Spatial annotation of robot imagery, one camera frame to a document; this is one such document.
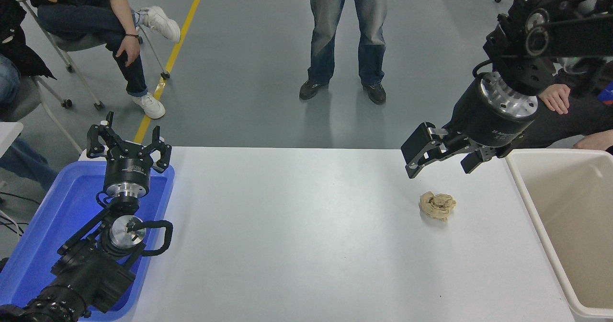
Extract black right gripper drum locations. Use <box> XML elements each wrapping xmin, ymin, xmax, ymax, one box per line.
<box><xmin>443</xmin><ymin>79</ymin><xmax>537</xmax><ymax>160</ymax></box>

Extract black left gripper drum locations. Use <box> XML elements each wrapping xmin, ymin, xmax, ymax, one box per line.
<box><xmin>104</xmin><ymin>144</ymin><xmax>155</xmax><ymax>187</ymax></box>

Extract tan paper ball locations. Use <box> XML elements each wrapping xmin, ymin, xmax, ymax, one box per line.
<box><xmin>419</xmin><ymin>191</ymin><xmax>456</xmax><ymax>222</ymax></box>

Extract person's right hand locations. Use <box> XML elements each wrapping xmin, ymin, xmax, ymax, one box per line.
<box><xmin>539</xmin><ymin>83</ymin><xmax>571</xmax><ymax>115</ymax></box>

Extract person's hand with wristband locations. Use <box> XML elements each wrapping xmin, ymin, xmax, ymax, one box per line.
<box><xmin>116</xmin><ymin>34</ymin><xmax>141</xmax><ymax>68</ymax></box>

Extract person's left hand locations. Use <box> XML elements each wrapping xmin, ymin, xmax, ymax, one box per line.
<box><xmin>573</xmin><ymin>130</ymin><xmax>613</xmax><ymax>151</ymax></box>

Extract grey chair with white legs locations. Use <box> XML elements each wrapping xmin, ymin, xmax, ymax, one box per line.
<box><xmin>19</xmin><ymin>0</ymin><xmax>171</xmax><ymax>110</ymax></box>
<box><xmin>0</xmin><ymin>75</ymin><xmax>84</xmax><ymax>155</ymax></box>

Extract small white side table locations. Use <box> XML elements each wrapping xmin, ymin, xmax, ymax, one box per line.
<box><xmin>0</xmin><ymin>122</ymin><xmax>24</xmax><ymax>158</ymax></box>

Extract seated person beside bin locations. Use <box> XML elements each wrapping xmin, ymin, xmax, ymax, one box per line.
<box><xmin>515</xmin><ymin>56</ymin><xmax>613</xmax><ymax>155</ymax></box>

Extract blue plastic tray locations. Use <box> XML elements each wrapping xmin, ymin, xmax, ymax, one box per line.
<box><xmin>0</xmin><ymin>161</ymin><xmax>175</xmax><ymax>322</ymax></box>

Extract large pale bin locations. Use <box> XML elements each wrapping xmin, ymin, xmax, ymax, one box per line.
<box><xmin>505</xmin><ymin>149</ymin><xmax>613</xmax><ymax>319</ymax></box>

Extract seated person at picture edge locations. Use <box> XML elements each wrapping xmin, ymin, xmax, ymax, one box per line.
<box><xmin>0</xmin><ymin>0</ymin><xmax>58</xmax><ymax>191</ymax></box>

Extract seated person with white shoes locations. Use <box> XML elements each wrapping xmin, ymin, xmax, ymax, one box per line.
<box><xmin>17</xmin><ymin>0</ymin><xmax>182</xmax><ymax>120</ymax></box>

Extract standing person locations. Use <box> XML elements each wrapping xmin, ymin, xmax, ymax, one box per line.
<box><xmin>299</xmin><ymin>0</ymin><xmax>391</xmax><ymax>105</ymax></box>

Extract black floor cables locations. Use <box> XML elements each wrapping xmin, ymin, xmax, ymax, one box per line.
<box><xmin>0</xmin><ymin>193</ymin><xmax>30</xmax><ymax>237</ymax></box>

